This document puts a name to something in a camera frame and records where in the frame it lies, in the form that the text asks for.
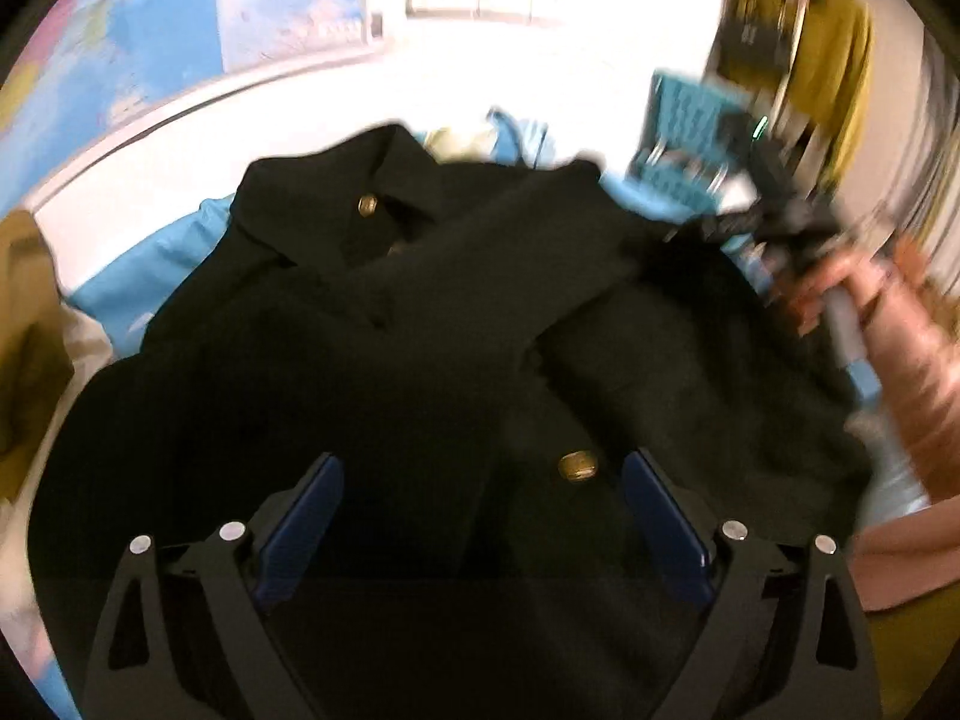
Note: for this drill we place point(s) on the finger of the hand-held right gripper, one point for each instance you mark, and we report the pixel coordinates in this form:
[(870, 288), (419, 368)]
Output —
[(712, 229)]

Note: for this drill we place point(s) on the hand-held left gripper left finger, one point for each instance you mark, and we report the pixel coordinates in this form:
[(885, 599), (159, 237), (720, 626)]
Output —
[(300, 529)]

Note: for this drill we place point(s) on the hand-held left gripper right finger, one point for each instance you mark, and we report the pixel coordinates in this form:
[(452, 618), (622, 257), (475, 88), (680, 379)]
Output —
[(664, 529)]

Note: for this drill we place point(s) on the black coat with brass buttons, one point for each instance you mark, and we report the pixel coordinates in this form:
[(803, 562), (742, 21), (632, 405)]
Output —
[(420, 330)]

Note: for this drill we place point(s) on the person's right forearm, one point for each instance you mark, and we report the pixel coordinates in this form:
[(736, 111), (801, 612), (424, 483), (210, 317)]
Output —
[(922, 420)]

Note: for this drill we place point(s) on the hanging mustard clothes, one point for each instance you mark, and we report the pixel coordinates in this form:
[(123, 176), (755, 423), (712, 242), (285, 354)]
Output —
[(832, 52)]

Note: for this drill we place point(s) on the person's right hand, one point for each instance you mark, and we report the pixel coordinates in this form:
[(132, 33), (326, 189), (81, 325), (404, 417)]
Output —
[(862, 277)]

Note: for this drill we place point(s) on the teal perforated basket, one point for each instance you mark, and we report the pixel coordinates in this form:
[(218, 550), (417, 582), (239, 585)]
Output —
[(690, 127)]

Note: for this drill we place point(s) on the person's mustard clothing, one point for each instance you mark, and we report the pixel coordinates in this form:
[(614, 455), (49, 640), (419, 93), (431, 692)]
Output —
[(919, 660)]

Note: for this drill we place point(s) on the blue floral bedsheet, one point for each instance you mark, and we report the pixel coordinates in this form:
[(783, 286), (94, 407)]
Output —
[(127, 277)]

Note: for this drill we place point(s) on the olive jacket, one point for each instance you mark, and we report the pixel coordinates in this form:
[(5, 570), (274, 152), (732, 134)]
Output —
[(30, 345)]

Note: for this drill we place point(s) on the wall map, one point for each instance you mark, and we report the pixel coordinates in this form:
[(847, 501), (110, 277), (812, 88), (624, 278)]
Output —
[(135, 37)]

